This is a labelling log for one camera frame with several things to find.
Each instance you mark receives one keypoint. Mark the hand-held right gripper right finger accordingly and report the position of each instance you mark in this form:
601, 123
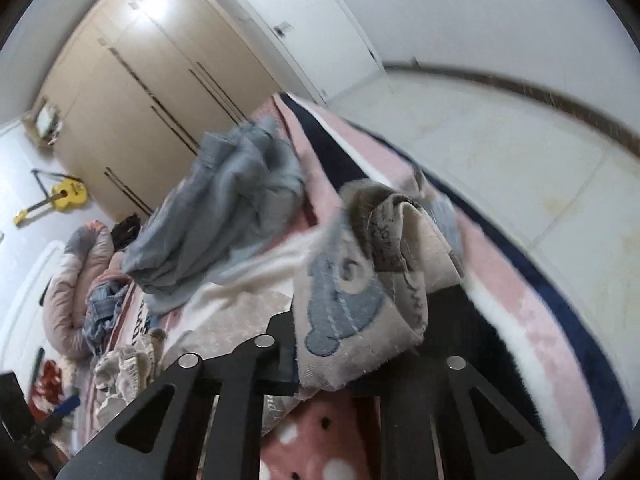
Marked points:
440, 360

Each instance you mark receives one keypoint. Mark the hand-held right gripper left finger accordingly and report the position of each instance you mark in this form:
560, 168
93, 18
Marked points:
280, 355

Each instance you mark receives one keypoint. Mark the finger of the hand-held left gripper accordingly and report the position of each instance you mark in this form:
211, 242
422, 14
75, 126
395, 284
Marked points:
67, 406

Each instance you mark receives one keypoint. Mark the beige bear print pants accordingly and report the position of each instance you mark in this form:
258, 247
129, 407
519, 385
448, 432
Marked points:
360, 280

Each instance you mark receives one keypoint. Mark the grey blue pants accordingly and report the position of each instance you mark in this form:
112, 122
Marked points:
215, 220

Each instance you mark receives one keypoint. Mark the red plush pillow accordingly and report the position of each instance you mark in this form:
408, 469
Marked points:
47, 382

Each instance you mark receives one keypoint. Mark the bed with striped blanket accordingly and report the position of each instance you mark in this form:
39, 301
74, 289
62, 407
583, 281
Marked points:
525, 320

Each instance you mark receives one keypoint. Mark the blue plaid garment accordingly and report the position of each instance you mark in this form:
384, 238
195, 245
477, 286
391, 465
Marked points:
105, 315

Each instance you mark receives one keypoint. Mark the rolled pink grey quilt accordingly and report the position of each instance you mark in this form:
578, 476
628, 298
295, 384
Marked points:
75, 285

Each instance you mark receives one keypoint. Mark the pink crumpled garment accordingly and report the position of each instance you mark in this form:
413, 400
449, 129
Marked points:
119, 267

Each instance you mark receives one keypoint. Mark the yellow guitar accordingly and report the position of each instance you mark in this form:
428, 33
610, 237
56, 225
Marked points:
67, 192

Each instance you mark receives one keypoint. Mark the dark baseboard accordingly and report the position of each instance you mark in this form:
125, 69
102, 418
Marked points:
550, 97

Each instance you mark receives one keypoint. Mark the wooden wardrobe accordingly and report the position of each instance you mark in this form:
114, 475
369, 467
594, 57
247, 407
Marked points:
125, 85

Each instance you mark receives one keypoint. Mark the white door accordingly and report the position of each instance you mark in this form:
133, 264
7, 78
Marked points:
300, 10

